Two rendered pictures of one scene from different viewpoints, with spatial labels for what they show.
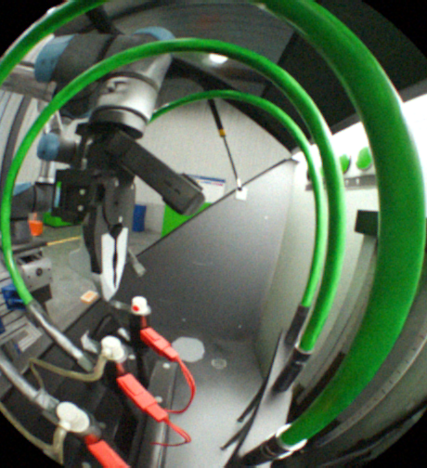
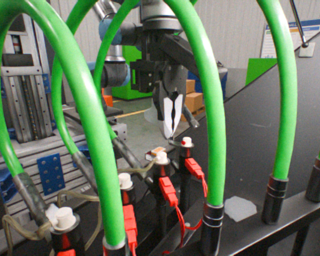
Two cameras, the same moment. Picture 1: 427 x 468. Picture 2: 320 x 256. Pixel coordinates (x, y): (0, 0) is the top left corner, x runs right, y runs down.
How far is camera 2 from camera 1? 0.16 m
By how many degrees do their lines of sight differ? 40
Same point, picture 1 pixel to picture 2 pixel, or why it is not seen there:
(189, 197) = not seen: hidden behind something
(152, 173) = (187, 61)
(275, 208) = not seen: outside the picture
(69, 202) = (142, 81)
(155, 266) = not seen: hidden behind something
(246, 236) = (313, 97)
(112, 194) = (168, 75)
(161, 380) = (196, 212)
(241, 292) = (307, 160)
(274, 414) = (247, 232)
